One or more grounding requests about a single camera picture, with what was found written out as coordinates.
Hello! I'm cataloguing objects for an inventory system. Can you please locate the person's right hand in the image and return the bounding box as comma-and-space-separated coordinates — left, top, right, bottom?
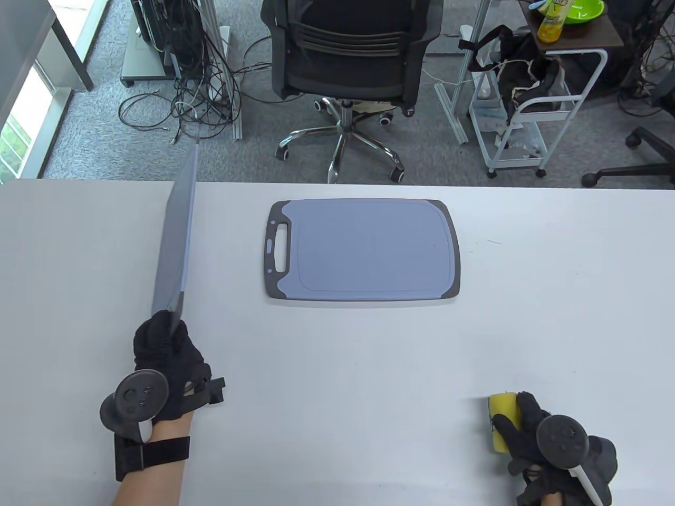
493, 391, 587, 506

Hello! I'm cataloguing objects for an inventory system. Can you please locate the person's left hand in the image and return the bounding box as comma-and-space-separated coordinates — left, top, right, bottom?
132, 310, 213, 423

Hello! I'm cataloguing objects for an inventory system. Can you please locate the grey white hand controller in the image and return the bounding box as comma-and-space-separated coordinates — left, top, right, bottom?
536, 415, 618, 506
100, 371, 169, 443

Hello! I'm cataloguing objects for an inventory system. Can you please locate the yellow green sponge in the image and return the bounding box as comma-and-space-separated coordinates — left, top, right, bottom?
489, 392, 523, 454

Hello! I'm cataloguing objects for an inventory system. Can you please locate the blue cutting board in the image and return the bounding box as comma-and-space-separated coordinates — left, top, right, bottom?
265, 199, 461, 302
151, 142, 199, 335

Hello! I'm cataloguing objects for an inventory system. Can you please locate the person's left forearm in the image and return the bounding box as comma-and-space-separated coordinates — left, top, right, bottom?
111, 411, 196, 506

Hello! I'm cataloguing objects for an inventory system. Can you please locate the window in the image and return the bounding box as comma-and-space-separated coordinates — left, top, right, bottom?
0, 58, 72, 180

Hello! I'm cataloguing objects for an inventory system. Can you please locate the grey cart base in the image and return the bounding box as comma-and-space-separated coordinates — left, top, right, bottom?
120, 37, 175, 87

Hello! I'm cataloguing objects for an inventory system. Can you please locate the white power strip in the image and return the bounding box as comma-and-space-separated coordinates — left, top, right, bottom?
208, 26, 233, 101

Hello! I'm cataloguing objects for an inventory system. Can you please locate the black computer tower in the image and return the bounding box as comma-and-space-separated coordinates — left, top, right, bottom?
131, 0, 206, 80

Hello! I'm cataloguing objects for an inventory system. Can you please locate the black chair base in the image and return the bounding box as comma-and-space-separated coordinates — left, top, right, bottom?
582, 126, 675, 189

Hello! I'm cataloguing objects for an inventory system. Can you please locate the black office chair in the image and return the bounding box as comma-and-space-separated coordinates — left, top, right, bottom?
261, 0, 443, 185

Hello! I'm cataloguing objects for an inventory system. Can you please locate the black bag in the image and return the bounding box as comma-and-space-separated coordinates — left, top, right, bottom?
459, 25, 567, 124

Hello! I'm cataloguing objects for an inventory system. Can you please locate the yellow drink bottle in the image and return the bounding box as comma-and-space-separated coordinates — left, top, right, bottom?
537, 0, 574, 44

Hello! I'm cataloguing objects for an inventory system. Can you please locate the white cart brown top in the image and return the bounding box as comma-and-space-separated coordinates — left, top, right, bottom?
468, 0, 625, 180

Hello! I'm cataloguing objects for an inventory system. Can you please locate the green bowl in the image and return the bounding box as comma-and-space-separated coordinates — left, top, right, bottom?
563, 0, 606, 23

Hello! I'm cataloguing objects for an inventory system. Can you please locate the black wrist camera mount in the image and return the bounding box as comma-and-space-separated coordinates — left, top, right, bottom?
115, 377, 226, 481

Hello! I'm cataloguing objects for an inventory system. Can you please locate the aluminium frame leg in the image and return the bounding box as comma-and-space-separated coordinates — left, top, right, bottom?
435, 0, 494, 145
203, 0, 243, 142

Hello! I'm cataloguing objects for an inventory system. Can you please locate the tangle of black cables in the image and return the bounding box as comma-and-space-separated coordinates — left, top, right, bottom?
617, 0, 675, 119
119, 32, 275, 145

